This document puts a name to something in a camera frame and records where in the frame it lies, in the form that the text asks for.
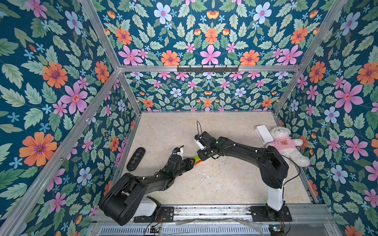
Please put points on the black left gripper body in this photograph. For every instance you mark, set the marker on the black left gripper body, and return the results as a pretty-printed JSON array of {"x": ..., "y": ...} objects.
[{"x": 184, "y": 167}]

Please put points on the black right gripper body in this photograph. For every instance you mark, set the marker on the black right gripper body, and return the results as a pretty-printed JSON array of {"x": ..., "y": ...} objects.
[{"x": 206, "y": 149}]

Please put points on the lime green lego brick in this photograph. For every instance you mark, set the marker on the lime green lego brick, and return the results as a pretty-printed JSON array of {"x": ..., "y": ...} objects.
[{"x": 197, "y": 158}]

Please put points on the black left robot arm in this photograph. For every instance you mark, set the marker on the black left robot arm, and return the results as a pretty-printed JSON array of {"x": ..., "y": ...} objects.
[{"x": 123, "y": 199}]

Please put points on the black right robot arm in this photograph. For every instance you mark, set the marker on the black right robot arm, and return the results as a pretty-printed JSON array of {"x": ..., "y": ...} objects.
[{"x": 272, "y": 166}]

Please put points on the black oval remote pad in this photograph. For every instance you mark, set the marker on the black oval remote pad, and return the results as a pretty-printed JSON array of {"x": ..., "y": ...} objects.
[{"x": 135, "y": 159}]

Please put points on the white rectangular box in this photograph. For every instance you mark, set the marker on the white rectangular box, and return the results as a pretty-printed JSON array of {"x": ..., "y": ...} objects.
[{"x": 264, "y": 134}]

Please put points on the white teddy bear pink shirt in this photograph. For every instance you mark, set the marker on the white teddy bear pink shirt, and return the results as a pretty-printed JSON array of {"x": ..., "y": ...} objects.
[{"x": 287, "y": 146}]

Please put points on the left small circuit board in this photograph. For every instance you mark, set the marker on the left small circuit board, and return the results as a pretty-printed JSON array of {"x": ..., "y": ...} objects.
[{"x": 155, "y": 230}]

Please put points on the small circuit board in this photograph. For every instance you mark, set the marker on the small circuit board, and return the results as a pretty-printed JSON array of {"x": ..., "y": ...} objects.
[
  {"x": 155, "y": 230},
  {"x": 276, "y": 230}
]

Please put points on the right small circuit board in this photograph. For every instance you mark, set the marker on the right small circuit board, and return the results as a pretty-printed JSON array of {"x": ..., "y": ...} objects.
[{"x": 276, "y": 230}]

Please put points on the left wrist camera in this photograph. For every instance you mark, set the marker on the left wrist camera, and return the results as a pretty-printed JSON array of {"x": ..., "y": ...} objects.
[{"x": 178, "y": 151}]

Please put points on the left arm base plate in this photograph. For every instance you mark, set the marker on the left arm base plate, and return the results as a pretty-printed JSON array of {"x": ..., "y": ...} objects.
[{"x": 163, "y": 214}]

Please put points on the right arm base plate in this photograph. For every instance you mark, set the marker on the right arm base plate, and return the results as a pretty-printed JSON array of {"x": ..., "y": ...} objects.
[{"x": 267, "y": 214}]

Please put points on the aluminium front rail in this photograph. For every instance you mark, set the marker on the aluminium front rail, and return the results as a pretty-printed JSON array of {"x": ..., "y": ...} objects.
[{"x": 301, "y": 213}]

